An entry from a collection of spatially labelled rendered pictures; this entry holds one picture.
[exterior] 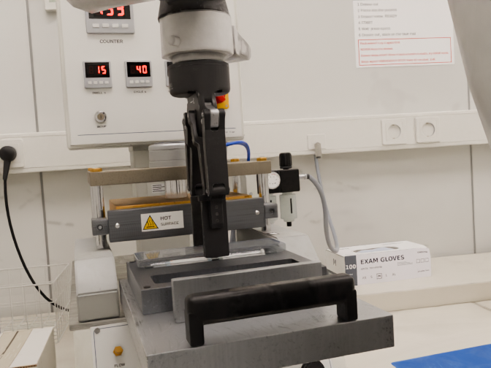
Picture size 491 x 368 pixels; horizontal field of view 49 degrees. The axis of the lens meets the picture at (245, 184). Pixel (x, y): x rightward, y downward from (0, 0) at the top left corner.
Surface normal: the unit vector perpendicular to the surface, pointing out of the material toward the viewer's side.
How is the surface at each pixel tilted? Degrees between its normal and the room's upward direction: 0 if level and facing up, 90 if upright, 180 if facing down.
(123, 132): 90
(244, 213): 90
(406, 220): 90
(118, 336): 65
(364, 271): 90
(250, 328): 0
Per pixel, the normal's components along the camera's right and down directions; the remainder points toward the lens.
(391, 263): 0.24, 0.04
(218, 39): 0.67, 0.00
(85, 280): 0.15, -0.73
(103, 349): 0.24, -0.39
